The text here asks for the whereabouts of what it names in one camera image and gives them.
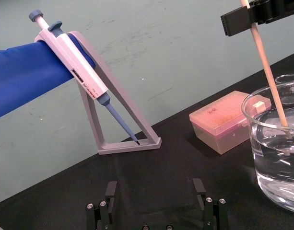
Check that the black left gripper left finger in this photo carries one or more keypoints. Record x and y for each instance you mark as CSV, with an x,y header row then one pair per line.
x,y
106,213

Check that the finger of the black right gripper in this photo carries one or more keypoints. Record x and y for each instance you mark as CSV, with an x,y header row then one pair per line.
x,y
235,21

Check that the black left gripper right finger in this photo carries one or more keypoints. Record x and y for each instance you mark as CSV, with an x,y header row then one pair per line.
x,y
211,213

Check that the cream rod thermometer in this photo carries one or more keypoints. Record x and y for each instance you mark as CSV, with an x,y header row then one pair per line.
x,y
266,69

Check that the large glass beaker with water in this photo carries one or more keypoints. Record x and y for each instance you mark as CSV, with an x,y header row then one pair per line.
x,y
276,187

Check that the small empty glass beaker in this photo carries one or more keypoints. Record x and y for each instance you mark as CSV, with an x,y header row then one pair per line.
x,y
288,95

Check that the black table cloth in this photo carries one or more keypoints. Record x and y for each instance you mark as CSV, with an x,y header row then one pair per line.
x,y
161,172

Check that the pink translucent pipette tip box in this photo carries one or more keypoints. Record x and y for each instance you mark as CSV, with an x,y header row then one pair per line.
x,y
221,119

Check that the grey triangular pipette stand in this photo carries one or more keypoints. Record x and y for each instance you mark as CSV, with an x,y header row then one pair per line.
x,y
127,112

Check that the white and blue pipette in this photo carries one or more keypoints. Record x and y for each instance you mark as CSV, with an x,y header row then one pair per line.
x,y
74,64

